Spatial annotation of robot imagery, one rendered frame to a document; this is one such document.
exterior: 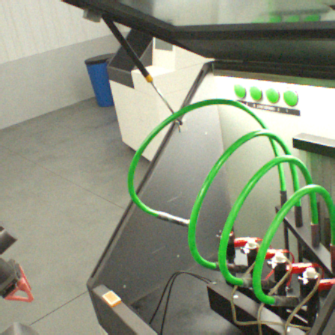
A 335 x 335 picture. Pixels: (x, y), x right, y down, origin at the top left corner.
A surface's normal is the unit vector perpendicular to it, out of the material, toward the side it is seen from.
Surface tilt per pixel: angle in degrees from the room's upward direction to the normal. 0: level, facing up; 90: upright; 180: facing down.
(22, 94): 90
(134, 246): 90
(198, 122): 90
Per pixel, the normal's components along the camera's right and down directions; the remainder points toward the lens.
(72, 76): 0.63, 0.21
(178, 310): -0.17, -0.90
